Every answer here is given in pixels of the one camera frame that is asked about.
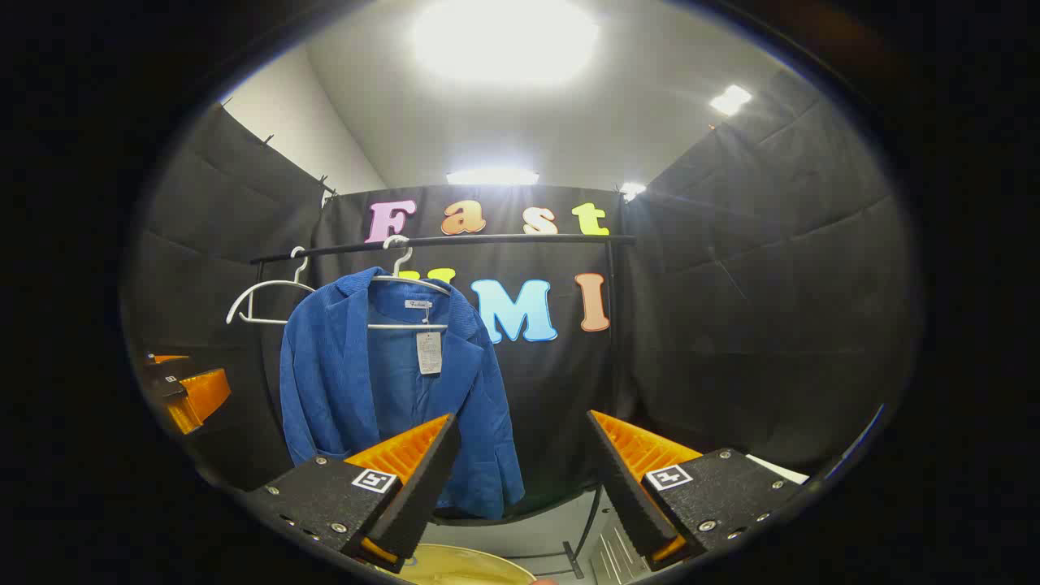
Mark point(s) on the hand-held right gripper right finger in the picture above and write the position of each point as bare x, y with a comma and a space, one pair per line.
626, 487

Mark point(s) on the small ceiling light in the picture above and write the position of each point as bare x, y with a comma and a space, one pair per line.
632, 191
730, 99

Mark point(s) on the long ceiling light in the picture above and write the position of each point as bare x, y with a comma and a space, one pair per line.
491, 176

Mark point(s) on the black backdrop cloth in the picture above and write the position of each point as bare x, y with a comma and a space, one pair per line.
731, 325

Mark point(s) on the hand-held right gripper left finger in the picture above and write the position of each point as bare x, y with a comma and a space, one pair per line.
422, 487

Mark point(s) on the black clothes rack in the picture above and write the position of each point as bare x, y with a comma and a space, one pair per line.
504, 238

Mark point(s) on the large square ceiling light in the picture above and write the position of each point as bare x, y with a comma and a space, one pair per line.
504, 41

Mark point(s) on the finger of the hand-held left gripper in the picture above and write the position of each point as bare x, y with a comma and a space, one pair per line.
169, 357
203, 398

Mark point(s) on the white clothes hanger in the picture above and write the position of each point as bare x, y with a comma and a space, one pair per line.
272, 283
406, 327

